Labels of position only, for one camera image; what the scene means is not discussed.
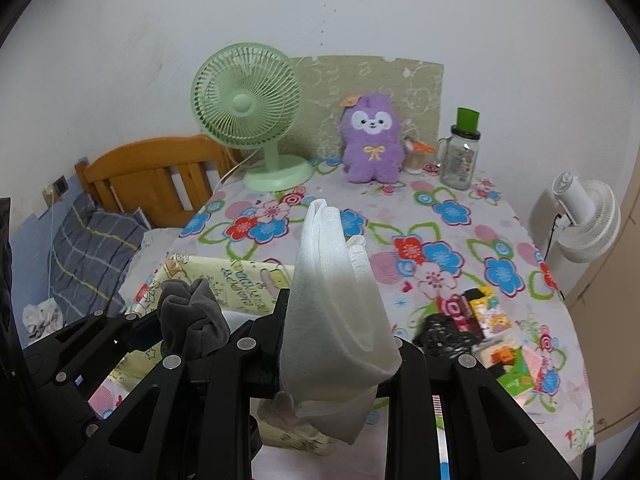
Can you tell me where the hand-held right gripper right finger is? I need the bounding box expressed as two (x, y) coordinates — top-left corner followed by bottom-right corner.
(386, 337), (583, 480)

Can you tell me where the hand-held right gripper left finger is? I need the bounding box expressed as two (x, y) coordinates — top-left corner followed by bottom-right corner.
(65, 287), (292, 480)

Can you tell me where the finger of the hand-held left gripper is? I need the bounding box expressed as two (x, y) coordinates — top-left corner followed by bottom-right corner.
(55, 309), (164, 362)

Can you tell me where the yellow printed fabric basket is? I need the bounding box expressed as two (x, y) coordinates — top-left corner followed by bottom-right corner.
(89, 254), (347, 457)

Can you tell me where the white towel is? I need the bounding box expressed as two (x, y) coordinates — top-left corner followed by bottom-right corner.
(277, 199), (404, 446)

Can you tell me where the gray sock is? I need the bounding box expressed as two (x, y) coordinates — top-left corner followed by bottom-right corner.
(159, 277), (231, 361)

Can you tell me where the green orange snack packet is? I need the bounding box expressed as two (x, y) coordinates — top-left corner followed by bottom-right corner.
(481, 342), (534, 397)

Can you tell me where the crumpled black plastic bag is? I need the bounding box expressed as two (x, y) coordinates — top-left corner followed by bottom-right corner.
(412, 312), (474, 359)

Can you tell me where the crumpled white cloth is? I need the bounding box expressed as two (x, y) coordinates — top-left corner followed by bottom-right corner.
(22, 299), (64, 339)

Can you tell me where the gray plaid pillow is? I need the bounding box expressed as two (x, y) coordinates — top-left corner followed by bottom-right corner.
(47, 192), (152, 322)

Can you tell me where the yellow tissue packet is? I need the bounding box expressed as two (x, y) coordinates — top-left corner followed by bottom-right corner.
(462, 287), (514, 339)

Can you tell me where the floral tablecloth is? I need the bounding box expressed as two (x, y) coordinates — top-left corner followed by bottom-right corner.
(125, 156), (597, 480)

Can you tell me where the wooden bed headboard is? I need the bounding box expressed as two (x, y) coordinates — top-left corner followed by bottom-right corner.
(75, 135), (242, 229)

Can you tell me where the beige wooden door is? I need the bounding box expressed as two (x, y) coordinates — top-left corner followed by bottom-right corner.
(564, 155), (640, 443)

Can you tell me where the small glass cup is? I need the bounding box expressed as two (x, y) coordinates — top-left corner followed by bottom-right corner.
(402, 136), (437, 176)

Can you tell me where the purple plush toy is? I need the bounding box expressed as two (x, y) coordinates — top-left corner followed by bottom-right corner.
(336, 91), (407, 185)

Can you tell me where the glass jar with green lid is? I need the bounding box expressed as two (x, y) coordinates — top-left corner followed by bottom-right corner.
(436, 107), (482, 191)

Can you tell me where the green desk fan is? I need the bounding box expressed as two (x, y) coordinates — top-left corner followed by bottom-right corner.
(190, 43), (315, 192)

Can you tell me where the white standing fan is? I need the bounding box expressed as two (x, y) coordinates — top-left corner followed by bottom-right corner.
(529, 171), (622, 283)

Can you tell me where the green patterned board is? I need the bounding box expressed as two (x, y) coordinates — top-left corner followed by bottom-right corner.
(291, 55), (445, 162)

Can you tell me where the white charger cable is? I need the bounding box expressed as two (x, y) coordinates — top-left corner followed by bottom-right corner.
(43, 185), (57, 303)

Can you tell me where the white fan cable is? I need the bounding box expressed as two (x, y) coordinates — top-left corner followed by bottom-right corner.
(219, 150), (262, 186)

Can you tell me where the black fan cable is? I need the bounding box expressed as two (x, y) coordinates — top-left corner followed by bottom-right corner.
(542, 211), (567, 262)

